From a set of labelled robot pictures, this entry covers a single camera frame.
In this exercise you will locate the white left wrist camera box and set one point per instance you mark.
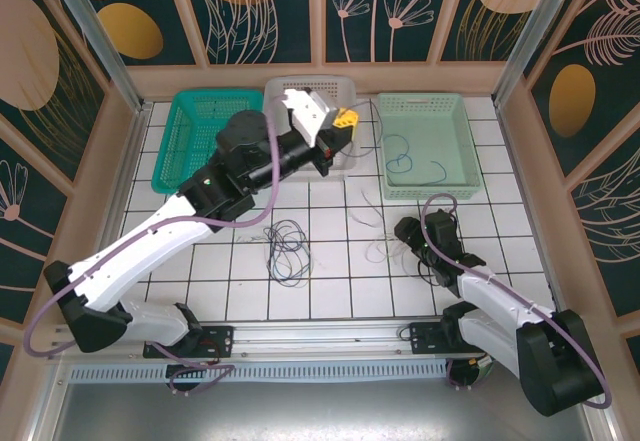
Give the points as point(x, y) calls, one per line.
point(307, 111)

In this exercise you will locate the aluminium frame post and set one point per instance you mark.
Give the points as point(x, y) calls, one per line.
point(100, 36)
point(537, 31)

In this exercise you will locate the dark floral wall panel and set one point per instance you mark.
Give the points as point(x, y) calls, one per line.
point(495, 1)
point(130, 31)
point(240, 11)
point(600, 61)
point(30, 61)
point(380, 11)

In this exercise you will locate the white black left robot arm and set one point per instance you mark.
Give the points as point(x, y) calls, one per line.
point(150, 246)

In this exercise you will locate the mint green perforated basket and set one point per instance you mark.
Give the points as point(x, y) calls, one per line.
point(450, 126)

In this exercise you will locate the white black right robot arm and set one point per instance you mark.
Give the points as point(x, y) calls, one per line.
point(500, 296)

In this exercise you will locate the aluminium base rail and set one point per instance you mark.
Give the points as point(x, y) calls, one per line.
point(325, 336)

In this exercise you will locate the small electronics module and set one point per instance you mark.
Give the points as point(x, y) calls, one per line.
point(472, 368)

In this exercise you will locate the grey metal sheet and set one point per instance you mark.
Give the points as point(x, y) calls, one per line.
point(300, 411)

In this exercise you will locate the white plastic mesh basket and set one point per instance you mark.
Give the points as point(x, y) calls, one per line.
point(345, 86)

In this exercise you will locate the teal plastic mesh basket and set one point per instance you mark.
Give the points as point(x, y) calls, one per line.
point(200, 126)

